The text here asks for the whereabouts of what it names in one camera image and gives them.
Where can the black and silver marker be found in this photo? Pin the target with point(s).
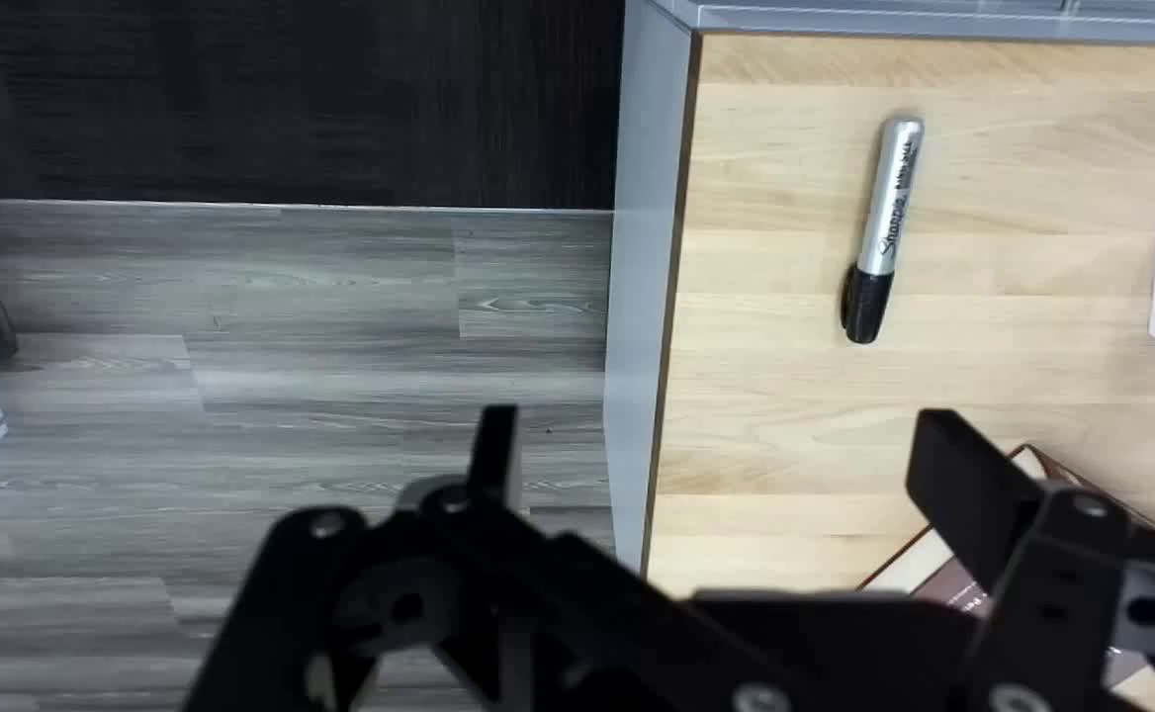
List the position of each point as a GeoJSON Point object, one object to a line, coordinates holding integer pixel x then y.
{"type": "Point", "coordinates": [888, 212]}

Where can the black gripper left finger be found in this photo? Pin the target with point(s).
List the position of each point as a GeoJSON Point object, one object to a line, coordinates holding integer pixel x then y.
{"type": "Point", "coordinates": [344, 593]}

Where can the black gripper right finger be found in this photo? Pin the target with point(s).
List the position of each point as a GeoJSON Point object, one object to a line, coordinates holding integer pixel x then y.
{"type": "Point", "coordinates": [986, 501]}

